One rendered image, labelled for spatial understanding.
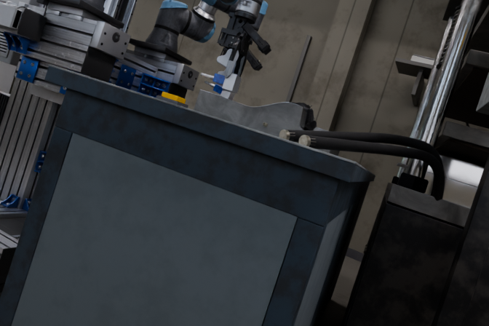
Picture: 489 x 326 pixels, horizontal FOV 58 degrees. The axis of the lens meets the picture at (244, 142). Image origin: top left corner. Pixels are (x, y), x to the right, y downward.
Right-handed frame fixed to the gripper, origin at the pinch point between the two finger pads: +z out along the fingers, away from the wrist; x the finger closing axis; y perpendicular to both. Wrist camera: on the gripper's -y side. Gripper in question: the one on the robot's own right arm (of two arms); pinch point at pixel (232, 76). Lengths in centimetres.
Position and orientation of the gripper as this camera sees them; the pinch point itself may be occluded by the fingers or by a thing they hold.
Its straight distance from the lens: 142.0
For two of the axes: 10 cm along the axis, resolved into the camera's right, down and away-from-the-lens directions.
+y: -9.0, -3.0, 3.1
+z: -3.1, 9.5, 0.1
